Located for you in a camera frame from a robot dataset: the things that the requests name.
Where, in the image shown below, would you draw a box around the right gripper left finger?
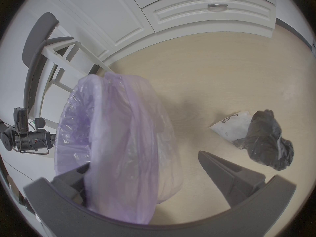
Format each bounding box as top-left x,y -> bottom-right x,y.
53,162 -> 90,205

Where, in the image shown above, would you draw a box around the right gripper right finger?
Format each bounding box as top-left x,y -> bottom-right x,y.
198,151 -> 266,208

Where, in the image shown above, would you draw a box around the purple plastic bag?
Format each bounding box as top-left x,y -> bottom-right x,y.
54,73 -> 184,225

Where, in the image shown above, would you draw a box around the white printed wrapper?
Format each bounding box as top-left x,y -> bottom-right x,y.
209,110 -> 254,143

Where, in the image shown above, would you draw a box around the black plastic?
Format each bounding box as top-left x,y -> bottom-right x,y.
233,110 -> 295,171

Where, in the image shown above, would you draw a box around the white trash bin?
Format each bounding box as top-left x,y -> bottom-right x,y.
55,74 -> 184,203

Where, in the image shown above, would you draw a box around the white chair grey cushions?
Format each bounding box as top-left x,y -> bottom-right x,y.
22,12 -> 116,130

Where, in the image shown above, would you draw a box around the white wardrobe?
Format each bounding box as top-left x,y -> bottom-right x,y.
37,0 -> 277,70

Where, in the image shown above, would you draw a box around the black cable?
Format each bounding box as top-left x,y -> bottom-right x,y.
0,157 -> 35,182

